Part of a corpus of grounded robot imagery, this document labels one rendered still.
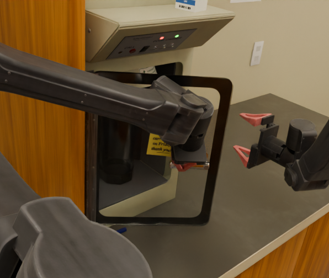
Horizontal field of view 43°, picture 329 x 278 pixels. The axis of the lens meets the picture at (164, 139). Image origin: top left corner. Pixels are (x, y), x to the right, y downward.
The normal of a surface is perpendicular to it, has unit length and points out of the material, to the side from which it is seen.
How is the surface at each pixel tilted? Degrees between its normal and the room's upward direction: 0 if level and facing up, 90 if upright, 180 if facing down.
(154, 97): 14
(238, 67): 90
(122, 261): 22
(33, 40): 90
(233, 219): 0
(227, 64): 90
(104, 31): 90
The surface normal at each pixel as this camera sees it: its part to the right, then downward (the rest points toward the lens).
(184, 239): 0.09, -0.88
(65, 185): -0.75, 0.25
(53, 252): 0.46, -0.81
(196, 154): 0.13, -0.59
